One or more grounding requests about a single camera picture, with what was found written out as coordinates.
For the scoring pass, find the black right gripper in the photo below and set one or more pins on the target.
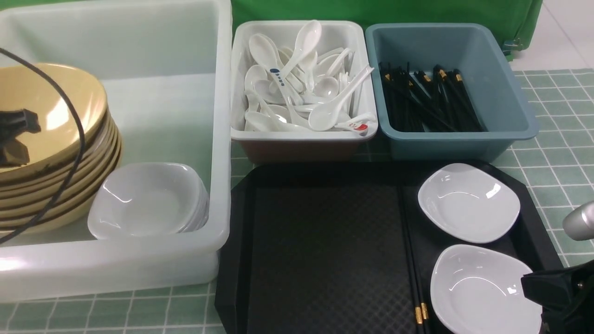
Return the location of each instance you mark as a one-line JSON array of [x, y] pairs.
[[566, 297]]

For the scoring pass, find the white square dish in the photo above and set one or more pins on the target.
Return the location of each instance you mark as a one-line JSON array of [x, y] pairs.
[[468, 203], [478, 291]]

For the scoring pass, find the yellow noodle bowl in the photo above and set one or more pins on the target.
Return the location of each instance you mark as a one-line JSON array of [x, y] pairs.
[[58, 138]]

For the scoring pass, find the green checkered table mat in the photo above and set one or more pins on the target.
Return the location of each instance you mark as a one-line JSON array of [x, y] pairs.
[[557, 167]]

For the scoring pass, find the black chopstick right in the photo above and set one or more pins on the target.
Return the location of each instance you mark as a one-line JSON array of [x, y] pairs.
[[410, 220]]

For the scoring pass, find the black chopstick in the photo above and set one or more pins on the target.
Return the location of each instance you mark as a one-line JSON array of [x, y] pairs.
[[410, 220], [411, 268]]

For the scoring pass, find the black chopstick left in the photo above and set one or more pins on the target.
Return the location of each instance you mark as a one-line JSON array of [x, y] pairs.
[[411, 268]]

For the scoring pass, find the black chopsticks in bin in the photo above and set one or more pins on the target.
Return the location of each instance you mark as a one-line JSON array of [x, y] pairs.
[[419, 102]]

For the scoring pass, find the metal binder clip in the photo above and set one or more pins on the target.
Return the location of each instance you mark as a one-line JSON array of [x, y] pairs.
[[512, 45]]

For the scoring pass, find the black serving tray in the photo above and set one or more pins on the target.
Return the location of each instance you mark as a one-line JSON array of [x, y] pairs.
[[318, 248]]

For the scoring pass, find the teal plastic bin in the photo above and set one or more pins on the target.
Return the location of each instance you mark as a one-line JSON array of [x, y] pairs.
[[494, 90]]

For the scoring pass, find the green backdrop cloth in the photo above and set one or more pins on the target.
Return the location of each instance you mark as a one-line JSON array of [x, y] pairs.
[[506, 19]]

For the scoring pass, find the white spoon bin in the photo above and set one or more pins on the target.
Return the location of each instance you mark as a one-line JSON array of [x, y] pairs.
[[330, 147]]

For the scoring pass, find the white spoons pile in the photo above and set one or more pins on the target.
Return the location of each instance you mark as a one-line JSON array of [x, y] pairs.
[[301, 79]]

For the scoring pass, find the stack of white dishes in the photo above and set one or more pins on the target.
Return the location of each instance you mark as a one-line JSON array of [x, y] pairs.
[[149, 199]]

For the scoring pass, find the large white plastic tub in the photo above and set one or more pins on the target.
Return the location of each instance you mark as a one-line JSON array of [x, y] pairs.
[[165, 65]]

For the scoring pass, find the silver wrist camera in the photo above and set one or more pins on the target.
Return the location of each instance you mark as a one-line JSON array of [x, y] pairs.
[[579, 224]]

